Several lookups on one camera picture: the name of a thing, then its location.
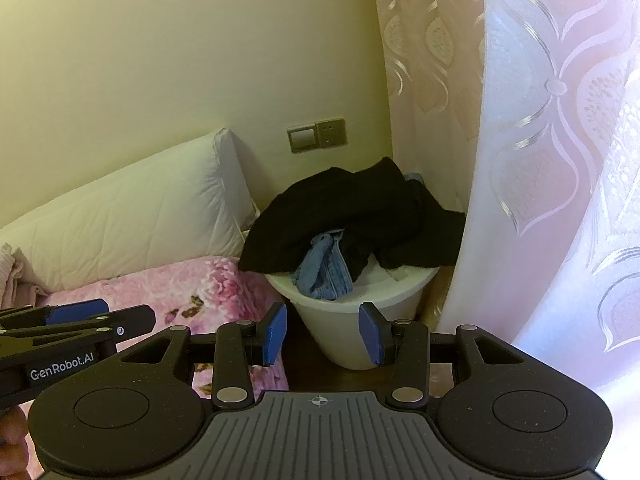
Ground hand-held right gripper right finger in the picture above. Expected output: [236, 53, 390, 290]
[359, 301, 526, 406]

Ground blue jeans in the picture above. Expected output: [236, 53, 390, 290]
[291, 229, 353, 302]

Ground black garment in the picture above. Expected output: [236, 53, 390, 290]
[239, 156, 467, 283]

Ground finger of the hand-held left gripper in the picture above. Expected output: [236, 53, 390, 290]
[0, 299, 110, 333]
[0, 304, 155, 348]

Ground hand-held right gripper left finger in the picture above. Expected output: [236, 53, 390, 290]
[120, 302, 289, 409]

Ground bronze wall socket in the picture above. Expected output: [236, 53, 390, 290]
[316, 118, 347, 148]

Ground sheer patterned curtain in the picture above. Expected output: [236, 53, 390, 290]
[367, 0, 488, 321]
[440, 0, 640, 411]

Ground white quilted pillow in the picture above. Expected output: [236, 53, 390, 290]
[0, 127, 261, 291]

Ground pink rose print blanket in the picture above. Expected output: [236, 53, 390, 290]
[20, 255, 291, 480]

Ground white laundry basket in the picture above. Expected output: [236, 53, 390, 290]
[265, 260, 441, 371]

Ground person's left hand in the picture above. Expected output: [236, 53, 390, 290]
[0, 404, 38, 480]

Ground pale pink folded cloth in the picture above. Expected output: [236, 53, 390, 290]
[0, 242, 48, 306]

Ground bronze wall switch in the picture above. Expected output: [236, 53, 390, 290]
[287, 124, 318, 153]

